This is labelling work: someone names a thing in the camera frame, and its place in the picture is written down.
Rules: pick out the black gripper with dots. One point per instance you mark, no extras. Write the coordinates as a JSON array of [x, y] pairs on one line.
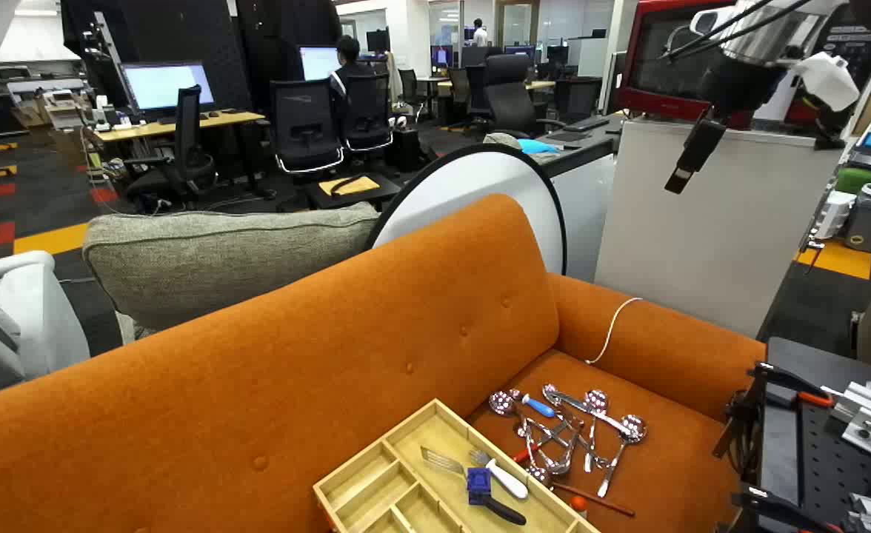
[[703, 144]]

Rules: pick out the red black microwave body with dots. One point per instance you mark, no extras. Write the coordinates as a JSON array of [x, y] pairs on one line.
[[752, 94]]

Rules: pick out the white panel board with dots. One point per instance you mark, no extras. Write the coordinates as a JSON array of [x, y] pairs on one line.
[[713, 248]]

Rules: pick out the black office chair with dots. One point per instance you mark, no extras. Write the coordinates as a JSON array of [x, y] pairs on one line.
[[510, 94], [187, 150], [365, 109], [577, 100], [306, 128]]

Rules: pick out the white round reflector disc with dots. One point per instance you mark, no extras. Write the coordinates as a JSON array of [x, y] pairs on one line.
[[467, 193]]

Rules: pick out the standing person in white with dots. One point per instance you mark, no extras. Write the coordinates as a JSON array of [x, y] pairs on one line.
[[481, 35]]

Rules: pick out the silver fork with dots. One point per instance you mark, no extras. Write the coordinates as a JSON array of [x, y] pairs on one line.
[[615, 469]]

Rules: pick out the black perforated table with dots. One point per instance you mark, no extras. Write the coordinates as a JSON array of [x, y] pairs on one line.
[[810, 476]]

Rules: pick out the silver whisk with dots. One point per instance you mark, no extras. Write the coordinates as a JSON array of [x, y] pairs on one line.
[[550, 458]]

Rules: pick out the yellow pad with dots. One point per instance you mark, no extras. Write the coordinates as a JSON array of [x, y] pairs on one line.
[[349, 186]]

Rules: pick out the seated person in black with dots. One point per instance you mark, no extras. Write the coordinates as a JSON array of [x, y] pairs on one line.
[[349, 56]]

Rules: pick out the thin red utensil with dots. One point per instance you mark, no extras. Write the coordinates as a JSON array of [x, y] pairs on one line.
[[599, 504]]

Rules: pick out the small computer monitor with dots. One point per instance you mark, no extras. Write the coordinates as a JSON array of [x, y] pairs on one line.
[[318, 63]]

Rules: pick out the orange fabric sofa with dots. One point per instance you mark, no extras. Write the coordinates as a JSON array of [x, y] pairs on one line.
[[356, 344]]

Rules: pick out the blue black utensil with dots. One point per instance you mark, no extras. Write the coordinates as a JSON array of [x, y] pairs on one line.
[[481, 488]]

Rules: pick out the wooden cutlery tray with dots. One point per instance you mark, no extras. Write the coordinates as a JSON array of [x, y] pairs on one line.
[[410, 433]]

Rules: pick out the grey fabric cushion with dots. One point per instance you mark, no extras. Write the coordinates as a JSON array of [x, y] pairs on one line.
[[210, 261]]

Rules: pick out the wooden office desk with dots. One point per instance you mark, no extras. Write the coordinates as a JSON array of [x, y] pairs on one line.
[[180, 127]]

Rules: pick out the large computer monitor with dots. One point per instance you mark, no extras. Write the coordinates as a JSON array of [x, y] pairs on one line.
[[164, 88]]

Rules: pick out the white grey armchair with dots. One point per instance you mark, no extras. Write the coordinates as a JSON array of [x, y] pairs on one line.
[[32, 307]]

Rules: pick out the silver metal bracket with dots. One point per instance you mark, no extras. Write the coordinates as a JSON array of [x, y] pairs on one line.
[[869, 417]]

